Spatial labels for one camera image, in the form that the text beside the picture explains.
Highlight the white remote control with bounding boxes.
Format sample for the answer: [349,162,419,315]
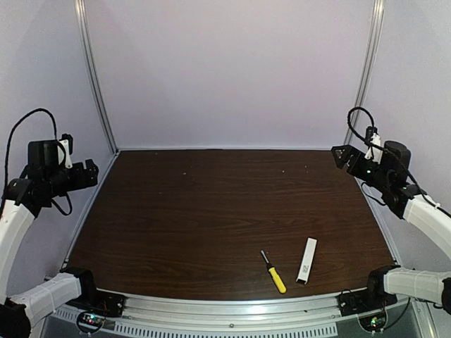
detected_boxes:
[296,237,317,284]

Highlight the front aluminium rail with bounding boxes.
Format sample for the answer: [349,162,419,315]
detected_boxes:
[42,277,438,338]

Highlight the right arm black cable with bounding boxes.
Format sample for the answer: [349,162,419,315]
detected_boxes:
[346,106,429,208]

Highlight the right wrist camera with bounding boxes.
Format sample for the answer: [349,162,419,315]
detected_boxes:
[365,126,382,163]

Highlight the aluminium frame post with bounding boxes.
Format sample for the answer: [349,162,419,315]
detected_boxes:
[343,0,385,145]
[74,0,118,154]

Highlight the right aluminium frame post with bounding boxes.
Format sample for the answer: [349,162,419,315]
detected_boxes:
[343,0,385,145]

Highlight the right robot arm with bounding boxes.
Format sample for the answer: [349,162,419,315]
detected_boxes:
[331,141,450,313]

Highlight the left aluminium frame post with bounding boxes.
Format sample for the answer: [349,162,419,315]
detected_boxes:
[74,0,118,154]

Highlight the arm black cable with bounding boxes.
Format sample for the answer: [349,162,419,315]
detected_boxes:
[346,106,429,208]
[2,108,73,216]

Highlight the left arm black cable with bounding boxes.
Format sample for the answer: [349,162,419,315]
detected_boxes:
[2,108,73,216]

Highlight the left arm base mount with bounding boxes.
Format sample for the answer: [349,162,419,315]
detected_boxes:
[66,289,126,318]

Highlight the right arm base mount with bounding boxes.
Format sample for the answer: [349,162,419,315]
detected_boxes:
[336,289,397,317]

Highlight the yellow handled screwdriver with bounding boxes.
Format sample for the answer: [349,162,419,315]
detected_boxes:
[260,250,287,294]

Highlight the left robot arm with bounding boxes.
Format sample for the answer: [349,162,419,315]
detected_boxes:
[1,134,99,337]

